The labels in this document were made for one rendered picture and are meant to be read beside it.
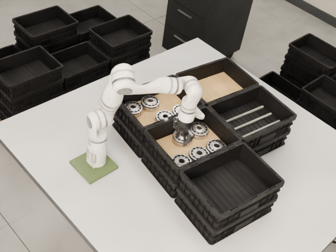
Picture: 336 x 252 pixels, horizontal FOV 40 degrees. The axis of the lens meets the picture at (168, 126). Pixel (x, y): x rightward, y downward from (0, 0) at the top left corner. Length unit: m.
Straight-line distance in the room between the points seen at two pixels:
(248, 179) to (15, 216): 1.52
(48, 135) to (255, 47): 2.80
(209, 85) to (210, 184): 0.76
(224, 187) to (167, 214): 0.30
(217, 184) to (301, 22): 3.51
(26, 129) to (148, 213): 0.83
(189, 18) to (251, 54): 0.98
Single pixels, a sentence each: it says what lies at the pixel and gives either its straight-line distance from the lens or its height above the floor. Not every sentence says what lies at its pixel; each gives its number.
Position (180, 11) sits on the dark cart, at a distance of 3.98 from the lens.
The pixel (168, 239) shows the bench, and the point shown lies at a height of 0.70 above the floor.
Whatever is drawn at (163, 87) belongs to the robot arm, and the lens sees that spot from 1.84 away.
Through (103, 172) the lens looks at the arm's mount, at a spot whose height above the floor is 0.72.
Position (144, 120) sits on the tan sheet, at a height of 0.83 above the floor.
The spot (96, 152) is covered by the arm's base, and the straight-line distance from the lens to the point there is 2.27.
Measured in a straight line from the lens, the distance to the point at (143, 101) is 2.52.
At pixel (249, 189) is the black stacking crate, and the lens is 2.24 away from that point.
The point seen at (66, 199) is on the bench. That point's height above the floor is 0.70.
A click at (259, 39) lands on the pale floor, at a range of 4.94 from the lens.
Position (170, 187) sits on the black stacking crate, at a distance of 2.24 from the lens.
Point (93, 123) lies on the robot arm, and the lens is 2.13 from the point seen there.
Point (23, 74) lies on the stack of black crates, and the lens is 3.30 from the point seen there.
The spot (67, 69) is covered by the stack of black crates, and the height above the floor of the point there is 0.38.
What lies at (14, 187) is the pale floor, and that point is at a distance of 3.23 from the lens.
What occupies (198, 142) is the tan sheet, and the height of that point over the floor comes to 0.83.
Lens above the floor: 2.49
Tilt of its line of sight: 43 degrees down
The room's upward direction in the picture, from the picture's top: 10 degrees clockwise
